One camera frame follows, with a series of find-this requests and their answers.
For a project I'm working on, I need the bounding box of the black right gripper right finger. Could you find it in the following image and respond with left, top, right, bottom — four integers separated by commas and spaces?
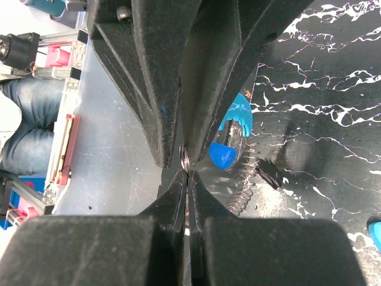
189, 171, 366, 285

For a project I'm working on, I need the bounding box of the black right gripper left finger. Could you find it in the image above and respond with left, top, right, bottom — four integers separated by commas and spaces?
1, 171, 187, 285

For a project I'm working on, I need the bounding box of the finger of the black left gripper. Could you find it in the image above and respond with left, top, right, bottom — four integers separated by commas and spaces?
88, 1, 179, 168
180, 0, 311, 163

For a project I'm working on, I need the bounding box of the person in blue jeans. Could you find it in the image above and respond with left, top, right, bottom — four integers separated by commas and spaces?
1, 77, 65, 175

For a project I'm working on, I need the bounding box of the blue capped key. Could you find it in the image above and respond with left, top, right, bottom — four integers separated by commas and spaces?
209, 142, 236, 170

